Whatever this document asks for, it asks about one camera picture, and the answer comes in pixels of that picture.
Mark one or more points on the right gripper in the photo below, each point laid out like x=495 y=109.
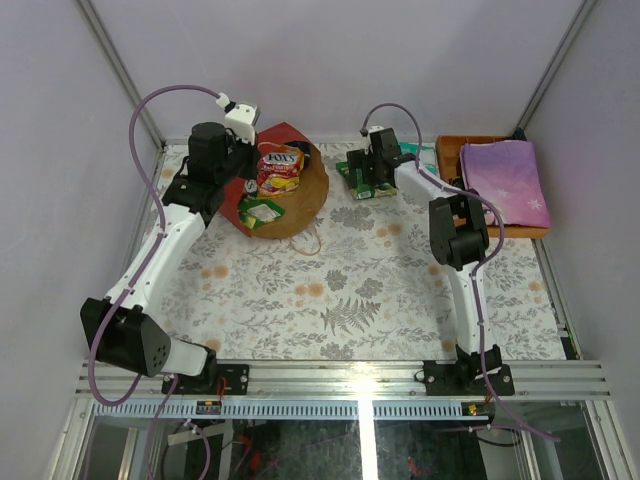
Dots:
x=358 y=159

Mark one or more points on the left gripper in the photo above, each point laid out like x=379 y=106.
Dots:
x=242 y=163

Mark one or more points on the green snack packet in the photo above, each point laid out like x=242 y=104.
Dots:
x=256 y=213
x=357 y=186

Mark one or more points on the teal snack packet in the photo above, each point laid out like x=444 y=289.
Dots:
x=426 y=153

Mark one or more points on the red brown paper bag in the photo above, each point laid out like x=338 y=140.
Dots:
x=301 y=207

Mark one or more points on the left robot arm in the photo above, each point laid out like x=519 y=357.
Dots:
x=121 y=328

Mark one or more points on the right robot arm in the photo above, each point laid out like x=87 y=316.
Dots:
x=458 y=236

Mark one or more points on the Fox's candy bag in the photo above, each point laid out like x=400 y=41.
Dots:
x=279 y=170

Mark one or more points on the purple Frozen cloth bag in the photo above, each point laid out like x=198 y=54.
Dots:
x=505 y=173

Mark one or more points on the orange wooden tray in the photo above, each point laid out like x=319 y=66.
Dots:
x=448 y=156

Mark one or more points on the floral table mat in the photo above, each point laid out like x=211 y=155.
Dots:
x=360 y=284

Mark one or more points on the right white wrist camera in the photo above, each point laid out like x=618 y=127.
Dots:
x=366 y=133

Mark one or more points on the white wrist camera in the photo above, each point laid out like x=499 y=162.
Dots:
x=366 y=133
x=239 y=117

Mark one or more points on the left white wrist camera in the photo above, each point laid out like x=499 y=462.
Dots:
x=239 y=117

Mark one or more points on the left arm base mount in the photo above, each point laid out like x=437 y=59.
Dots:
x=215 y=379

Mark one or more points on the aluminium front rail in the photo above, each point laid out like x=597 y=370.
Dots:
x=286 y=389

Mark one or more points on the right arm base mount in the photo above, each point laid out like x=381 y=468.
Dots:
x=465 y=376

